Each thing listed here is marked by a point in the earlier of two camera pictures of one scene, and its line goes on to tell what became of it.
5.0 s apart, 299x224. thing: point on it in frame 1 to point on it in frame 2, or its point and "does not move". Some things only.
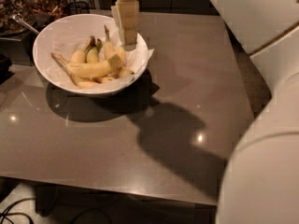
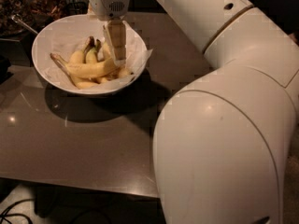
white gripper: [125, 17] to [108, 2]
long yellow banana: [95, 69] does not move
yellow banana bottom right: [121, 73] does not move
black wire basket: [77, 7] does not move
